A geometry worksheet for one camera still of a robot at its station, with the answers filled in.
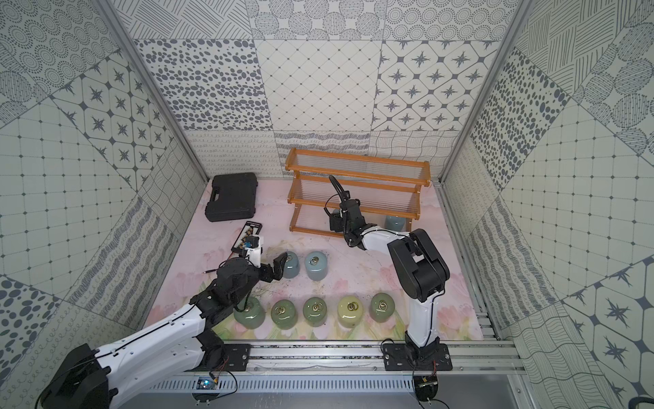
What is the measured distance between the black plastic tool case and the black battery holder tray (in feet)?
0.16

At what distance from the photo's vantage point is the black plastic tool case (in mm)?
1059

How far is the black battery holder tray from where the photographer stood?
995mm
